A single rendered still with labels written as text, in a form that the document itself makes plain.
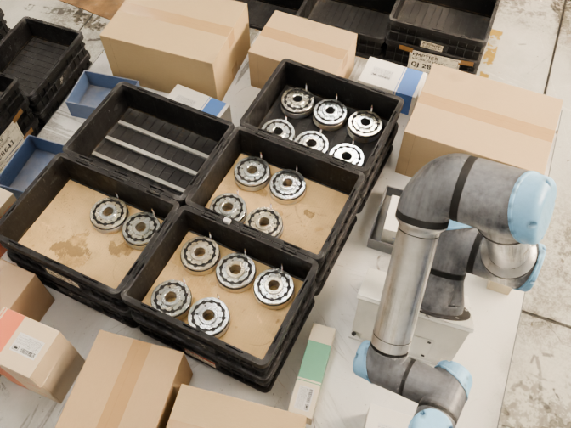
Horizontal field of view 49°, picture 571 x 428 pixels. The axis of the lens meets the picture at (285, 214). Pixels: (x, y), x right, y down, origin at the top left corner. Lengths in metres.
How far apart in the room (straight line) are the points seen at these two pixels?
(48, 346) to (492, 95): 1.41
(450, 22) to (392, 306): 1.86
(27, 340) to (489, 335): 1.17
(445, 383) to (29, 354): 0.92
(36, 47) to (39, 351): 1.76
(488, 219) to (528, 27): 2.71
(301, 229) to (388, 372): 0.60
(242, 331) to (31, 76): 1.71
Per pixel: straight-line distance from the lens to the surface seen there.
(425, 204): 1.09
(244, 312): 1.60
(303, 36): 2.16
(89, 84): 2.32
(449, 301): 1.51
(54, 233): 1.82
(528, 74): 3.45
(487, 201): 1.05
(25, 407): 1.79
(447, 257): 1.48
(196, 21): 2.17
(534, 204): 1.05
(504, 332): 1.81
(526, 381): 2.56
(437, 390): 1.23
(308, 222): 1.72
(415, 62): 2.77
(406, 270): 1.15
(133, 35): 2.16
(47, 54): 2.99
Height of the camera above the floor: 2.30
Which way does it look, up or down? 58 degrees down
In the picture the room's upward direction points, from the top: 1 degrees counter-clockwise
